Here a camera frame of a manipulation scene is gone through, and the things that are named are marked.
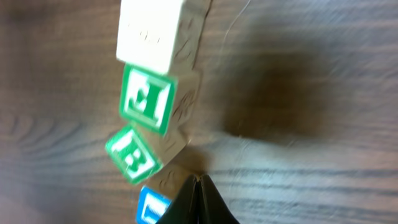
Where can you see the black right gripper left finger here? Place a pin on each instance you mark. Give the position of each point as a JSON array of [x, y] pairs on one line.
[[183, 209]]

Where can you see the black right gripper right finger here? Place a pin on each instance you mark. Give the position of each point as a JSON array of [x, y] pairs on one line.
[[211, 207]]

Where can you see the blue L wooden block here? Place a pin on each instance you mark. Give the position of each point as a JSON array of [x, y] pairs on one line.
[[159, 191]]

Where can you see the green B wooden block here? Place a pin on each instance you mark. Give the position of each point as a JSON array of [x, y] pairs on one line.
[[139, 153]]

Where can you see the green letter wooden block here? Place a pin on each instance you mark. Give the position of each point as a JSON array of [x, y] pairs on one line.
[[159, 103]]

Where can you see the white wooden block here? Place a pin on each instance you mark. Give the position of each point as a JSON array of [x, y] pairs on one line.
[[161, 35]]

